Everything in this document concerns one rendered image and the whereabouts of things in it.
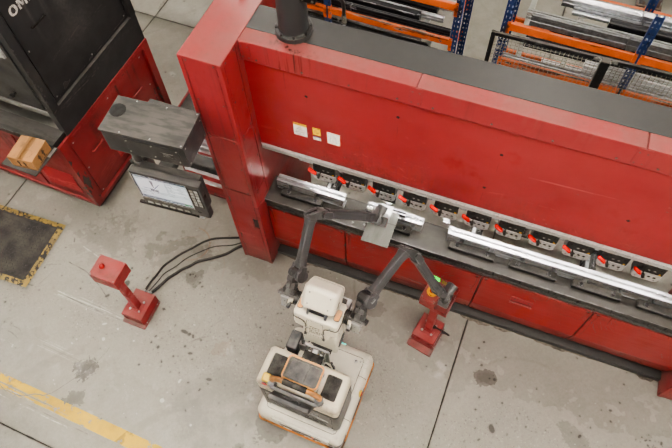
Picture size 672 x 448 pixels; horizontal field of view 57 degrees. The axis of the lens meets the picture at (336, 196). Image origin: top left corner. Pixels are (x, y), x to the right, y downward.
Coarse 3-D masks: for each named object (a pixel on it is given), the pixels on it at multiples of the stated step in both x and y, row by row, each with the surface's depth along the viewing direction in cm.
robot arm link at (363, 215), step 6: (330, 210) 358; (336, 210) 362; (342, 210) 365; (348, 210) 369; (354, 210) 374; (360, 210) 378; (366, 210) 382; (324, 216) 353; (330, 216) 355; (336, 216) 362; (342, 216) 365; (348, 216) 368; (354, 216) 371; (360, 216) 374; (366, 216) 375
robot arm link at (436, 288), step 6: (420, 258) 357; (414, 264) 365; (420, 264) 359; (426, 264) 366; (420, 270) 365; (426, 270) 367; (426, 276) 369; (432, 276) 371; (432, 282) 373; (438, 282) 376; (432, 288) 376; (438, 288) 376; (438, 294) 377
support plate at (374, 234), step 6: (372, 210) 409; (396, 216) 406; (390, 222) 404; (396, 222) 404; (366, 228) 402; (372, 228) 402; (378, 228) 402; (384, 228) 402; (390, 228) 402; (366, 234) 400; (372, 234) 400; (378, 234) 400; (384, 234) 400; (390, 234) 400; (366, 240) 398; (372, 240) 398; (378, 240) 398; (384, 240) 397; (384, 246) 395
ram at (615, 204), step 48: (288, 96) 340; (336, 96) 325; (288, 144) 381; (384, 144) 345; (432, 144) 329; (480, 144) 314; (528, 144) 301; (432, 192) 367; (480, 192) 349; (528, 192) 333; (576, 192) 318; (624, 192) 304; (576, 240) 354; (624, 240) 337
